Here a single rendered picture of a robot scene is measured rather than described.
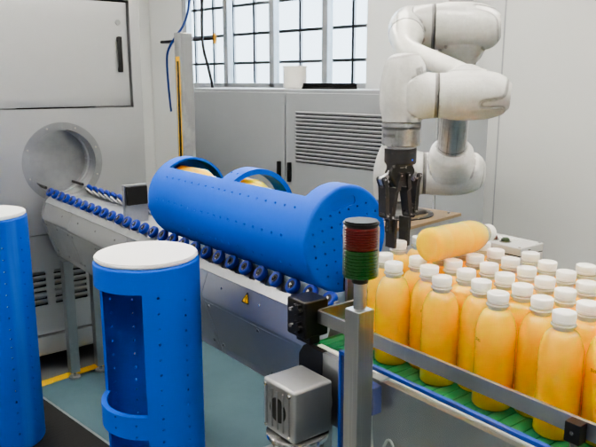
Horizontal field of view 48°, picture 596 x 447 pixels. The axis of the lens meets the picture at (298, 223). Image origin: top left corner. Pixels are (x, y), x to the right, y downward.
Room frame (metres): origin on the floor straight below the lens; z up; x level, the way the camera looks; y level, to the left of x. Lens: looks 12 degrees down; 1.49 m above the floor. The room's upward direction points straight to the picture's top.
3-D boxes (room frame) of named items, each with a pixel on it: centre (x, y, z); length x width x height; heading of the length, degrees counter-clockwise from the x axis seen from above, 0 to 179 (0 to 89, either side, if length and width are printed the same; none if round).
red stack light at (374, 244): (1.13, -0.11, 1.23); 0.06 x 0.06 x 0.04
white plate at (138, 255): (1.77, 0.41, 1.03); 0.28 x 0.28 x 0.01
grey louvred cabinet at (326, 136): (4.30, -0.09, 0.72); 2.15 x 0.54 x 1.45; 46
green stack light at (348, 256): (1.13, -0.11, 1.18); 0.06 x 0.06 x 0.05
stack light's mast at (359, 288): (1.13, -0.11, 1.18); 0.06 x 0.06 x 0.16
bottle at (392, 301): (1.37, -0.20, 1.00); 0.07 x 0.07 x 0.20
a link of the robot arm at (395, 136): (1.56, -0.24, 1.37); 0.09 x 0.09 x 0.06
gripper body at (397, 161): (1.56, -0.24, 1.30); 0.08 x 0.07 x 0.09; 128
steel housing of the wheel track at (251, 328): (2.48, 0.49, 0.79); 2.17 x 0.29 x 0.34; 38
